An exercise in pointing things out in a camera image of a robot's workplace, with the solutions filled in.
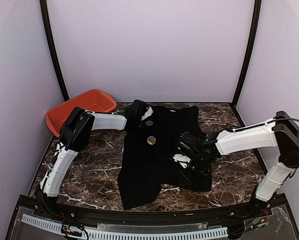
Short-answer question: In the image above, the black t-shirt with blue logo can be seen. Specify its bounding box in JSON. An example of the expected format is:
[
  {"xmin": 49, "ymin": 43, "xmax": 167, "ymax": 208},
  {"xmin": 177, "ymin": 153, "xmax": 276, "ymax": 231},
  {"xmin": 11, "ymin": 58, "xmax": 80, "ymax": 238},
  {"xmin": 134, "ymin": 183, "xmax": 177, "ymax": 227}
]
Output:
[{"xmin": 117, "ymin": 106, "xmax": 212, "ymax": 210}]

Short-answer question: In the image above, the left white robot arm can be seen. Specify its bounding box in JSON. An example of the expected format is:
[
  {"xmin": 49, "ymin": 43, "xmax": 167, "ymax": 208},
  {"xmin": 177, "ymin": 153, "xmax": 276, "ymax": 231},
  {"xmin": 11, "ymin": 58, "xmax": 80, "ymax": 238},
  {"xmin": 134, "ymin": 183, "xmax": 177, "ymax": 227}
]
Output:
[{"xmin": 39, "ymin": 100, "xmax": 154, "ymax": 198}]

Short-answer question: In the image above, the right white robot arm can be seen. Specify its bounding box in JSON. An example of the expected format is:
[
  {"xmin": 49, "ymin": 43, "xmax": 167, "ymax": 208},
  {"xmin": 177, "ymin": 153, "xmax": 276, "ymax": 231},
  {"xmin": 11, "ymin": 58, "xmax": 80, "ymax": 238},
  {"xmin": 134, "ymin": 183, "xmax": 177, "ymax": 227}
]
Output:
[{"xmin": 172, "ymin": 111, "xmax": 299, "ymax": 217}]

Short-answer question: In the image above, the orange plastic tub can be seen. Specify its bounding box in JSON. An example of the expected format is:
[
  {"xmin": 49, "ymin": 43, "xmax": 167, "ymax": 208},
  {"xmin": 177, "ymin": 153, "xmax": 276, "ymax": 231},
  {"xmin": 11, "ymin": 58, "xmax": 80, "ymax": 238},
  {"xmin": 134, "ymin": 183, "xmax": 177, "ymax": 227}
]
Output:
[{"xmin": 45, "ymin": 89, "xmax": 117, "ymax": 137}]

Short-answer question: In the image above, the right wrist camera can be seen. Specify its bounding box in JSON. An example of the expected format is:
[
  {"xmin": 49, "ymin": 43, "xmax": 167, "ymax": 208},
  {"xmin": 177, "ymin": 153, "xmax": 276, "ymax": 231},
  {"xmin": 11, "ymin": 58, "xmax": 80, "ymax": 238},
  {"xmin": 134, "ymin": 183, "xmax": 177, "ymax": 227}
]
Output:
[{"xmin": 172, "ymin": 154, "xmax": 192, "ymax": 169}]

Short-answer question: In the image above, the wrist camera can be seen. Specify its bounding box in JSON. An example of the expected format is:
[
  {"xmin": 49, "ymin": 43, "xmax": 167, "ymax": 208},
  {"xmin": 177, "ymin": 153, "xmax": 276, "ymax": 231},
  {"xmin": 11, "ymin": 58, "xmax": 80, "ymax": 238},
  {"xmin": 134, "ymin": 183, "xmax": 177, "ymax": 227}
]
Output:
[
  {"xmin": 172, "ymin": 154, "xmax": 192, "ymax": 169},
  {"xmin": 140, "ymin": 106, "xmax": 154, "ymax": 121}
]

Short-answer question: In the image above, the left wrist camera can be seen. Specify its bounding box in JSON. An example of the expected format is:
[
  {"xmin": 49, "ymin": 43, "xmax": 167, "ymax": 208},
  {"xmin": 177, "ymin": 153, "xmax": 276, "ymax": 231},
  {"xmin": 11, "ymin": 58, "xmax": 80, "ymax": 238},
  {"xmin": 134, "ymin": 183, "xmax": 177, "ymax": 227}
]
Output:
[{"xmin": 140, "ymin": 106, "xmax": 154, "ymax": 121}]

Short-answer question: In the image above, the white slotted cable duct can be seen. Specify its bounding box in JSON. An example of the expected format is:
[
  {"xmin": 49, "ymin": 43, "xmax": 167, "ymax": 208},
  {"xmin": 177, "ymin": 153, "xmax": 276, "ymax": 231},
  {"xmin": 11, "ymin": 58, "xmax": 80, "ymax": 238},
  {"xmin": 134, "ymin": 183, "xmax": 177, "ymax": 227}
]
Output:
[{"xmin": 21, "ymin": 214, "xmax": 229, "ymax": 240}]

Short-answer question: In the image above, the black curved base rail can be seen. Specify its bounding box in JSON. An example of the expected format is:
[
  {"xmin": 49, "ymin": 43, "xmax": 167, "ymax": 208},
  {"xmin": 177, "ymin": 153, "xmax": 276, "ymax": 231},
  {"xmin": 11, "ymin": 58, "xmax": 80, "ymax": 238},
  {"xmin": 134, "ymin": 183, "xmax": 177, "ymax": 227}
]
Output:
[{"xmin": 4, "ymin": 193, "xmax": 299, "ymax": 240}]

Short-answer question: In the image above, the left black frame post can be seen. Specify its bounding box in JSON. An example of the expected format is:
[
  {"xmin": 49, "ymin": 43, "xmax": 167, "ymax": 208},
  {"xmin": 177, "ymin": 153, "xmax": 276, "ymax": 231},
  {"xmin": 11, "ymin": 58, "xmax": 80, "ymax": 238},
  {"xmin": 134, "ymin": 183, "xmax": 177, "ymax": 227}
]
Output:
[{"xmin": 39, "ymin": 0, "xmax": 70, "ymax": 101}]

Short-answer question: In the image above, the black frame post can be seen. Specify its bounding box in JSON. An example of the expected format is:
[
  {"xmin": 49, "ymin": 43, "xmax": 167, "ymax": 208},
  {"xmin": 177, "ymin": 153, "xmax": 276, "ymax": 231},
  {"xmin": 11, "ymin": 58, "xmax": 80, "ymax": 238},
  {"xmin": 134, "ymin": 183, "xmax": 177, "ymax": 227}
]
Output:
[
  {"xmin": 231, "ymin": 0, "xmax": 262, "ymax": 109},
  {"xmin": 39, "ymin": 0, "xmax": 70, "ymax": 101}
]

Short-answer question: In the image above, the right black frame post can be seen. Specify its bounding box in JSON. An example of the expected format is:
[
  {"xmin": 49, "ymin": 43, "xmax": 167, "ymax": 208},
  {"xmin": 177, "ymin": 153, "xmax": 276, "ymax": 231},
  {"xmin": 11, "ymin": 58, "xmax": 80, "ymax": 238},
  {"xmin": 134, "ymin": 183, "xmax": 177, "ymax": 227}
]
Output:
[{"xmin": 231, "ymin": 0, "xmax": 262, "ymax": 109}]

